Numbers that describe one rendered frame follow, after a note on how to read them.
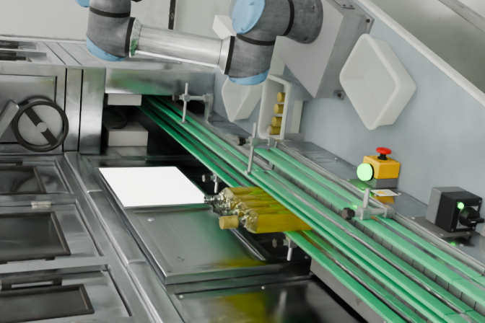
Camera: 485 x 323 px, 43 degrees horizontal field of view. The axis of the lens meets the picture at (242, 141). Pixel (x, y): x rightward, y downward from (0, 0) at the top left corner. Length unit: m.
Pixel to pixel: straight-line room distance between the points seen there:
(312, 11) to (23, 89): 1.28
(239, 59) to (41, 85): 1.06
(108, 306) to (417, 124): 0.89
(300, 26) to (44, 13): 3.74
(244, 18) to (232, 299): 0.76
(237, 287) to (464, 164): 0.67
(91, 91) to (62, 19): 2.77
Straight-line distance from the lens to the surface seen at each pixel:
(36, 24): 5.35
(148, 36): 1.82
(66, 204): 2.21
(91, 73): 2.62
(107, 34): 1.81
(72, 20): 5.39
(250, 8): 1.75
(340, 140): 1.91
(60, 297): 1.65
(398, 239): 1.41
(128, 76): 2.66
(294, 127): 2.06
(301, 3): 1.82
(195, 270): 1.69
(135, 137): 2.86
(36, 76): 2.61
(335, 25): 1.78
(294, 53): 1.96
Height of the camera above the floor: 1.83
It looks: 25 degrees down
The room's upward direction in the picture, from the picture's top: 90 degrees counter-clockwise
